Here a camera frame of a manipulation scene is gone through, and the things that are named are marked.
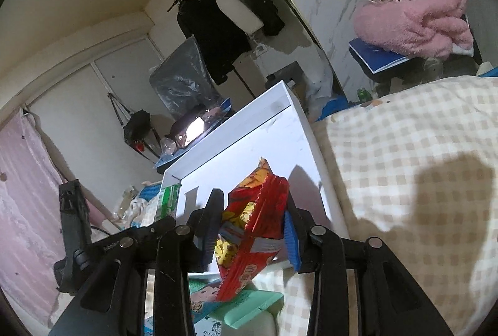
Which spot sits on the dark plastic wrapped panel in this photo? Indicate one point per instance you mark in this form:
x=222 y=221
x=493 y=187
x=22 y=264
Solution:
x=182 y=81

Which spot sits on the white shallow cardboard box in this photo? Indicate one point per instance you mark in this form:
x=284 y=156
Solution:
x=274 y=127

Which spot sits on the white hanging garment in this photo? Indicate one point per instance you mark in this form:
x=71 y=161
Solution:
x=241 y=15

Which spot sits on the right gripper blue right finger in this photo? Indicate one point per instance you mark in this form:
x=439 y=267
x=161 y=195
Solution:
x=297 y=226

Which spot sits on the black bag on tripod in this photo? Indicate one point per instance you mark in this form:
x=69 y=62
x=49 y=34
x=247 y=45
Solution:
x=138 y=131

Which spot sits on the blue cartoon lollipop pack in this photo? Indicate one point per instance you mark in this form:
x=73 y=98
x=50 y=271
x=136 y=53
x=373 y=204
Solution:
x=202 y=297

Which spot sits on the smartphone with lit screen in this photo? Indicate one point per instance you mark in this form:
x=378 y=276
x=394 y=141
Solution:
x=186 y=135

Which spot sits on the pink curtain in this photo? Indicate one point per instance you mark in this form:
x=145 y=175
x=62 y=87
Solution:
x=31 y=239

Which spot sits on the white earbuds case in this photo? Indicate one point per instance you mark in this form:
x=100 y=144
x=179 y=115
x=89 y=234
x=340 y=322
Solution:
x=261 y=325

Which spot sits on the pink fleece blanket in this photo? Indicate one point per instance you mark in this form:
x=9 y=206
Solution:
x=415 y=28

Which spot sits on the blue book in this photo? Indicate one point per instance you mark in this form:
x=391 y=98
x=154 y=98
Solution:
x=374 y=58

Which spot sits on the black hanging coat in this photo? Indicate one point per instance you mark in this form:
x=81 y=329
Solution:
x=219 y=40

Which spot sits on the green wafer snack pack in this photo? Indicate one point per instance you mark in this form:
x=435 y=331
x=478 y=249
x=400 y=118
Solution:
x=167 y=202

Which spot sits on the mint green cream tube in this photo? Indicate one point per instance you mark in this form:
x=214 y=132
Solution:
x=244 y=307

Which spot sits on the black jacket on rack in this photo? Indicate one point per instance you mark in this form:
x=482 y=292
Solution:
x=268 y=14

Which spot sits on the red yellow snack bag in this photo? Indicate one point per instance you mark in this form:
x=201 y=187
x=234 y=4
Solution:
x=252 y=229

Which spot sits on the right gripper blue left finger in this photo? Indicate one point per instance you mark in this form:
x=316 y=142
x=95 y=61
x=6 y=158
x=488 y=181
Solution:
x=206 y=223

